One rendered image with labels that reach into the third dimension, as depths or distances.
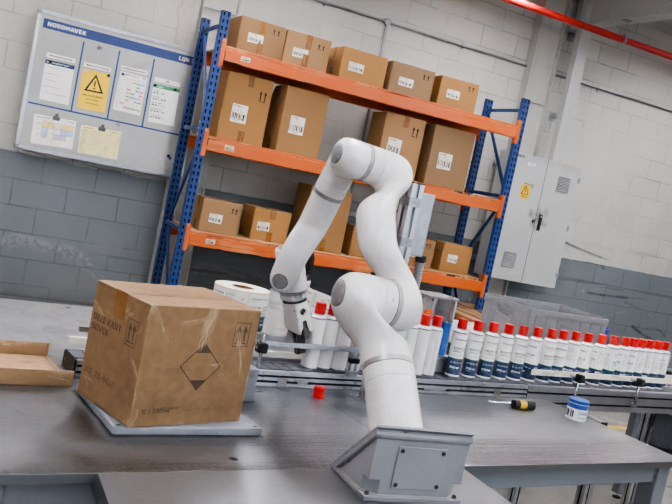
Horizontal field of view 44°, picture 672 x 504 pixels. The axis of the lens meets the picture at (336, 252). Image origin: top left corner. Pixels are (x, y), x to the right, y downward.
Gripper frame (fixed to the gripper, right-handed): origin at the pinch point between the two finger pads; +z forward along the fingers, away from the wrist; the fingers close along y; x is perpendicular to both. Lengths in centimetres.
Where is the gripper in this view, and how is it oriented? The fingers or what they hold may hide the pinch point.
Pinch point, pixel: (299, 346)
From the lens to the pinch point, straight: 251.1
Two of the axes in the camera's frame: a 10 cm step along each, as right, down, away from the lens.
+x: -8.4, 2.1, -4.9
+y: -5.3, -1.8, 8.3
